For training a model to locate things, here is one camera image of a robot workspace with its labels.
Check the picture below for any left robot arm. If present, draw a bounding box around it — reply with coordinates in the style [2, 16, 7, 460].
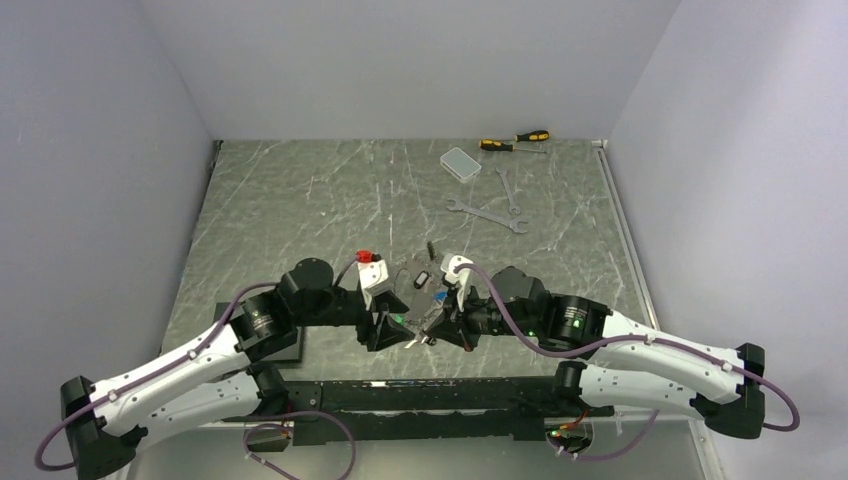
[61, 257, 415, 479]

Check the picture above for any large silver wrench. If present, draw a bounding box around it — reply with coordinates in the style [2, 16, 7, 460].
[446, 198, 529, 234]

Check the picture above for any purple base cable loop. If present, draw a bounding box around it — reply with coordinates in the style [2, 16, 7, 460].
[242, 410, 359, 480]

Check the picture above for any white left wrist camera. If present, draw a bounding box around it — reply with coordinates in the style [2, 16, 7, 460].
[357, 260, 392, 296]

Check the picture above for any black key tag white label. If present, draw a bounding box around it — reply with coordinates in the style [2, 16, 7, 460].
[413, 270, 431, 290]

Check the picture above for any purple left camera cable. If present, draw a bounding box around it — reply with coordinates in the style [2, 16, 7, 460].
[34, 250, 382, 473]

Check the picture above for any metal key organizer plate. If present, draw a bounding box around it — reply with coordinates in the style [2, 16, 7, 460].
[393, 250, 446, 336]

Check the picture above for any yellow black screwdriver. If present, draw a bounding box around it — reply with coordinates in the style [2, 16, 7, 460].
[479, 139, 546, 154]
[510, 130, 550, 143]

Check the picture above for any yellow black screwdriver rear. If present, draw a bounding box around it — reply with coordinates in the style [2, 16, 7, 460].
[510, 130, 550, 143]

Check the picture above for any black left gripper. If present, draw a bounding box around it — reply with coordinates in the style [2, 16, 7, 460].
[295, 288, 415, 350]

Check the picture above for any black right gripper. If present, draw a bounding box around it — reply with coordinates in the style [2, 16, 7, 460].
[426, 280, 539, 352]

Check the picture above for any black flat box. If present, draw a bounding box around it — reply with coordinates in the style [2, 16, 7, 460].
[213, 302, 306, 365]

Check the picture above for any small silver wrench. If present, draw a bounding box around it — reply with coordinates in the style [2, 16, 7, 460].
[495, 167, 522, 215]

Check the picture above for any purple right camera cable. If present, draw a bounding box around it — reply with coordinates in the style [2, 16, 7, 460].
[453, 263, 802, 433]

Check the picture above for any purple camera cable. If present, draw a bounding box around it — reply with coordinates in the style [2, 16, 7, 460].
[34, 250, 382, 473]
[453, 263, 802, 433]

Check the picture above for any clear plastic box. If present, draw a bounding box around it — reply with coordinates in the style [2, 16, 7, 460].
[440, 147, 482, 184]

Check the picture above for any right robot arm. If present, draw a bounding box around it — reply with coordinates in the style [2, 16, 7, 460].
[424, 267, 765, 439]

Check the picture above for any yellow black screwdriver front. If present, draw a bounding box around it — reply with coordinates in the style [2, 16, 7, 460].
[479, 139, 546, 154]

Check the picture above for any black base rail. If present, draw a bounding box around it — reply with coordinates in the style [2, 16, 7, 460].
[228, 368, 614, 446]

